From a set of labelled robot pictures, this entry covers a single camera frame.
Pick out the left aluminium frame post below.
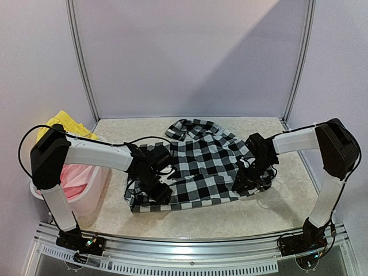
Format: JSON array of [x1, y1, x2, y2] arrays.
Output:
[[66, 0, 101, 123]]

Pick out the black white plaid shirt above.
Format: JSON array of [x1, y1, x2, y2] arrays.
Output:
[[124, 119, 277, 213]]

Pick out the white plastic laundry basket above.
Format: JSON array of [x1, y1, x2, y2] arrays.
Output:
[[28, 165, 112, 217]]

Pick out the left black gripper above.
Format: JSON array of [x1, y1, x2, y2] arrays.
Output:
[[136, 171, 173, 206]]

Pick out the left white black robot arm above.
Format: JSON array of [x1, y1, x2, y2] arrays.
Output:
[[24, 124, 173, 250]]

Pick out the yellow shorts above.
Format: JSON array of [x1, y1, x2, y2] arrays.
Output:
[[45, 110, 98, 140]]

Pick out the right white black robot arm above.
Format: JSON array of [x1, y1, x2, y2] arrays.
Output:
[[232, 118, 361, 251]]

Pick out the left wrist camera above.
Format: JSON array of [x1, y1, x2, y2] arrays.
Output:
[[158, 167, 175, 186]]

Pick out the pink printed garment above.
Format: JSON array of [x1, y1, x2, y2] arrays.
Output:
[[60, 164, 95, 201]]

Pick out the aluminium frame post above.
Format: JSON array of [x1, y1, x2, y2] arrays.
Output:
[[66, 0, 101, 123], [281, 0, 316, 125]]

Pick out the right aluminium frame post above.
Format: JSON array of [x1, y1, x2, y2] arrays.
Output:
[[281, 0, 316, 125]]

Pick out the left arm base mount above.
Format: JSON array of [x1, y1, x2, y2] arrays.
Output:
[[56, 228, 106, 256]]

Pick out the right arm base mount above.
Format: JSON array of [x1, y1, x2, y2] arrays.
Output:
[[277, 224, 336, 259]]

